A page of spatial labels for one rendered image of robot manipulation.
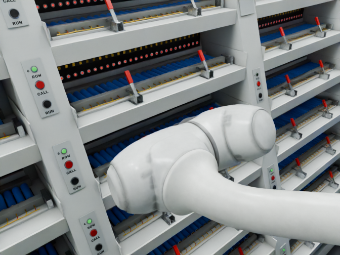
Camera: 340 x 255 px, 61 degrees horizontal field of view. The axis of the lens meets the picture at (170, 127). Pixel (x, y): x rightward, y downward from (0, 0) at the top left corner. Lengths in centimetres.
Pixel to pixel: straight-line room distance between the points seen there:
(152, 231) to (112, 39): 55
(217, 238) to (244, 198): 77
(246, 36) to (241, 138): 63
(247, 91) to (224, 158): 60
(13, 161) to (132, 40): 40
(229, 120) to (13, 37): 46
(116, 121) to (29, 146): 21
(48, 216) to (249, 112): 52
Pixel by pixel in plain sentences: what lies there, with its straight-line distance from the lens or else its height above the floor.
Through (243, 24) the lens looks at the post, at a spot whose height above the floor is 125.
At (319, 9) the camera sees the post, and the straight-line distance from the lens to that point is 168.
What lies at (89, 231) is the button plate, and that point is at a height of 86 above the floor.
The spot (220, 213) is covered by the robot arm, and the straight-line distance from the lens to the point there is 37.
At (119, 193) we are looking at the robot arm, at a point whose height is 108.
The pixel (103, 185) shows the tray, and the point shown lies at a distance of 80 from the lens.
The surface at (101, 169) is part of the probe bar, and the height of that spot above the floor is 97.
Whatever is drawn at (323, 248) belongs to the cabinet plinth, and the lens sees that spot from 185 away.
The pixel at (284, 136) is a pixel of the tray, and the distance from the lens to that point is 135.
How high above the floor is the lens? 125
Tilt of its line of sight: 16 degrees down
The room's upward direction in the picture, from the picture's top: 14 degrees counter-clockwise
